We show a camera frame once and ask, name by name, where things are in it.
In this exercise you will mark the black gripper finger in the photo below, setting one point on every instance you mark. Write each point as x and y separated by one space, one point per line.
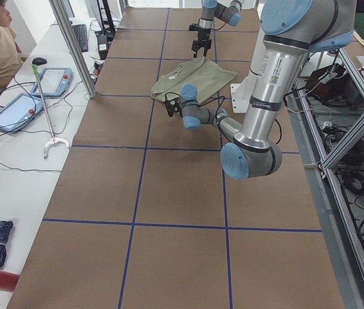
205 53
194 50

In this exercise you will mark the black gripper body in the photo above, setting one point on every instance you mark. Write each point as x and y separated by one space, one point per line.
176 105
204 34

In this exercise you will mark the olive green long-sleeve shirt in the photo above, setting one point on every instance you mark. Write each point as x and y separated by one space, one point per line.
206 75

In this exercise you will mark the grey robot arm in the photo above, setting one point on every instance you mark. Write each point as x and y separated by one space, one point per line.
291 30
214 15

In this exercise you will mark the brown paper table cover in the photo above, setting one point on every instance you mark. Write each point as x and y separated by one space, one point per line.
144 217

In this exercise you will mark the black keyboard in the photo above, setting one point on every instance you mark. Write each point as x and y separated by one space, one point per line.
80 31

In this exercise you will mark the blue teach pendant far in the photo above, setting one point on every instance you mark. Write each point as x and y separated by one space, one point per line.
54 81

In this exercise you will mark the blue teach pendant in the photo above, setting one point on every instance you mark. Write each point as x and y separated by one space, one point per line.
54 81
19 112

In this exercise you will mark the black computer mouse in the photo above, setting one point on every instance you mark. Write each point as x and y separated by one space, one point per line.
39 61

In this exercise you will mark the blue teach pendant near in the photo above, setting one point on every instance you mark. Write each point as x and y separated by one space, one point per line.
19 112

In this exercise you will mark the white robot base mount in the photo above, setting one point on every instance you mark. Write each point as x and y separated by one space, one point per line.
241 92

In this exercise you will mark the aluminium frame post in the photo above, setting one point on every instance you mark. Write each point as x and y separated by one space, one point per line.
73 46

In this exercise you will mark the aluminium truss frame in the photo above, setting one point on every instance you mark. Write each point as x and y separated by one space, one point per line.
331 134

